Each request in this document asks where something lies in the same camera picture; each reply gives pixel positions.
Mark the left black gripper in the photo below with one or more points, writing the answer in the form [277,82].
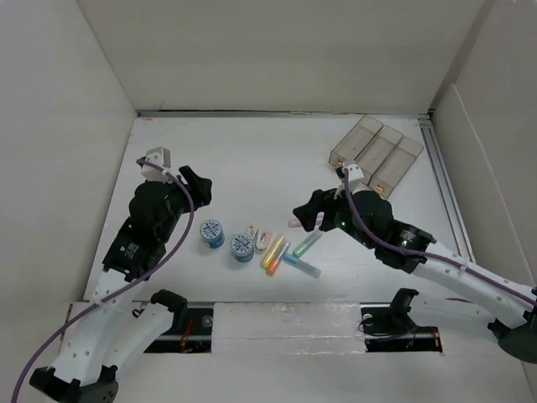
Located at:
[200,186]

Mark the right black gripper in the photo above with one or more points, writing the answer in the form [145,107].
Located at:
[308,211]

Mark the pink highlighter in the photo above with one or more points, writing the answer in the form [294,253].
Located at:
[295,223]

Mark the green highlighter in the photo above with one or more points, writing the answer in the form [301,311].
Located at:
[307,243]

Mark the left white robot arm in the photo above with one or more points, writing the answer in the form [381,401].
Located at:
[101,348]

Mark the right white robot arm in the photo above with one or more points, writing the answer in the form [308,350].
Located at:
[486,305]

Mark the left blue slime jar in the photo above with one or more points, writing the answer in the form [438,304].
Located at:
[212,234]

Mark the blue slime jar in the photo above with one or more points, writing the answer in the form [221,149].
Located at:
[242,247]
[212,234]

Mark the blue highlighter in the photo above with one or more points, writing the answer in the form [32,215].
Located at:
[303,266]

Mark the yellow highlighter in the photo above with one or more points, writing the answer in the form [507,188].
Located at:
[271,251]

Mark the pink mini stapler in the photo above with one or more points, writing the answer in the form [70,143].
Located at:
[262,240]

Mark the white staple box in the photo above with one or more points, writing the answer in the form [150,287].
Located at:
[253,232]

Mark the right blue slime jar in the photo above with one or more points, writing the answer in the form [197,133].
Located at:
[242,247]

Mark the orange highlighter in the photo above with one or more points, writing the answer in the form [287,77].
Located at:
[276,260]

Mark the middle clear organizer bin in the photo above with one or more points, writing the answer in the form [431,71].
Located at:
[377,151]

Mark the clear organizer bin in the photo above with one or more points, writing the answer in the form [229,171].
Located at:
[355,141]
[377,151]
[392,170]

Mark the right clear organizer bin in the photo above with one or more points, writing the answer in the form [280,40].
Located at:
[392,170]

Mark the left clear organizer bin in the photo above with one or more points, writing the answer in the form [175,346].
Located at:
[355,141]

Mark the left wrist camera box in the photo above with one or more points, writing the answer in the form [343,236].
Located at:
[159,156]

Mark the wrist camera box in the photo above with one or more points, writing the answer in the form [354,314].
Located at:
[159,156]
[351,171]

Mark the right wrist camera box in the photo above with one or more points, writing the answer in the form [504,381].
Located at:
[351,171]

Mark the aluminium rail back edge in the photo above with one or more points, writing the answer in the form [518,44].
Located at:
[170,113]

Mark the front black mounting rail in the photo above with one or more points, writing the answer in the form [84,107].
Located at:
[193,335]

